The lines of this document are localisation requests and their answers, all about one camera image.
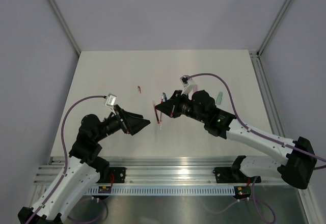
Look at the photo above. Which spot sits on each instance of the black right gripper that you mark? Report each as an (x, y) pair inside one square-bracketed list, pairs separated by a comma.
[(171, 107)]

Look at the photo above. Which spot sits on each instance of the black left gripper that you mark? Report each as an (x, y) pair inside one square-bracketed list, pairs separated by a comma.
[(130, 122)]

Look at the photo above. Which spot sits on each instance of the red marker pen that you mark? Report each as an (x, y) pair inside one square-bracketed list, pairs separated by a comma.
[(156, 113)]

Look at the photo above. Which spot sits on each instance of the green highlighter pen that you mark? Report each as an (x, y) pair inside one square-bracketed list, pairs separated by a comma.
[(219, 98)]

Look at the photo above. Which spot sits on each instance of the red gel pen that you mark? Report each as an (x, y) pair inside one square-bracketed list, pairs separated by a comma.
[(160, 118)]

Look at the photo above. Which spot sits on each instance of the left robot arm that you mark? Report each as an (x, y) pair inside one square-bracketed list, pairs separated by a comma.
[(83, 166)]

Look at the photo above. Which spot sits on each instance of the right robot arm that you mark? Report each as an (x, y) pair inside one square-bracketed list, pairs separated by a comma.
[(291, 160)]

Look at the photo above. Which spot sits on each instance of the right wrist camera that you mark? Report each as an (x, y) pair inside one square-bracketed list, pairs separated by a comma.
[(188, 84)]

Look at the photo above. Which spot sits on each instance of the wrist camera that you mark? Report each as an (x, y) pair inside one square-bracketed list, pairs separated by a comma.
[(110, 100), (188, 84)]

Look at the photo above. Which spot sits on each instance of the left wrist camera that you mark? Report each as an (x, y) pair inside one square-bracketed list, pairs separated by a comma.
[(110, 100)]

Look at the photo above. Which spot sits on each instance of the aluminium rail base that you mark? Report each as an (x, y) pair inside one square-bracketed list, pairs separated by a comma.
[(189, 170)]

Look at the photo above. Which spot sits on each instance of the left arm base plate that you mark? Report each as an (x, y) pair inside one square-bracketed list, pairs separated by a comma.
[(112, 174)]

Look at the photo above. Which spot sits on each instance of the white slotted cable duct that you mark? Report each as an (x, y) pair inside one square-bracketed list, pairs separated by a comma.
[(161, 191)]

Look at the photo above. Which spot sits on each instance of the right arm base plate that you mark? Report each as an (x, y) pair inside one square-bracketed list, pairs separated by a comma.
[(227, 175)]

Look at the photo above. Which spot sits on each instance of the right side aluminium rail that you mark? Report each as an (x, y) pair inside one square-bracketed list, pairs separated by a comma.
[(268, 100)]

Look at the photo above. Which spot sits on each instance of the left aluminium frame post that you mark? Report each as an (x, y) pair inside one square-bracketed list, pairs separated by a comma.
[(62, 22)]

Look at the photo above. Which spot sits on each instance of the aluminium frame post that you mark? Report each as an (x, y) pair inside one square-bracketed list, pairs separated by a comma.
[(62, 22), (285, 6)]

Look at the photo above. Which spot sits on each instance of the right aluminium frame post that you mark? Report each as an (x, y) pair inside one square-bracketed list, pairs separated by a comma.
[(285, 6)]

